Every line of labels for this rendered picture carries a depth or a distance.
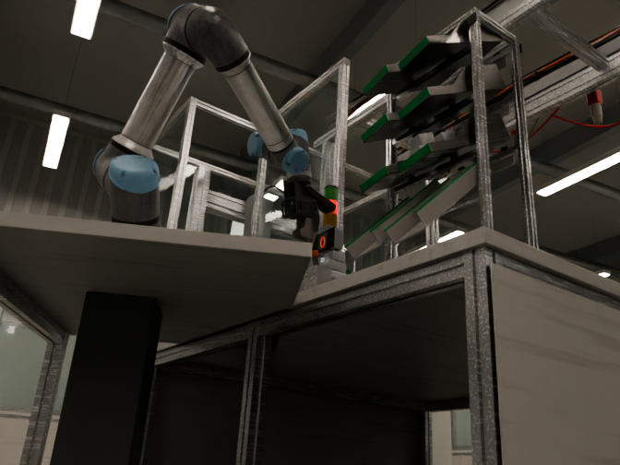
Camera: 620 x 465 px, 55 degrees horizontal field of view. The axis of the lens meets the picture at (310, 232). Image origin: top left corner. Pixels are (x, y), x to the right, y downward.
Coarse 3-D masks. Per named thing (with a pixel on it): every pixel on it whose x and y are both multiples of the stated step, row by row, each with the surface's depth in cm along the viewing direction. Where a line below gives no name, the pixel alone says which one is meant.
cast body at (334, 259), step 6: (330, 252) 176; (336, 252) 176; (330, 258) 175; (336, 258) 175; (342, 258) 176; (324, 264) 175; (330, 264) 173; (336, 264) 174; (342, 264) 176; (342, 270) 175
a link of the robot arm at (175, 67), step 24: (168, 24) 154; (168, 48) 150; (192, 48) 147; (168, 72) 150; (192, 72) 154; (144, 96) 152; (168, 96) 152; (144, 120) 151; (120, 144) 150; (144, 144) 153; (96, 168) 154
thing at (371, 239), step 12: (420, 192) 155; (408, 204) 152; (384, 216) 163; (396, 216) 149; (372, 228) 160; (384, 228) 146; (360, 240) 157; (372, 240) 159; (384, 240) 144; (360, 252) 156
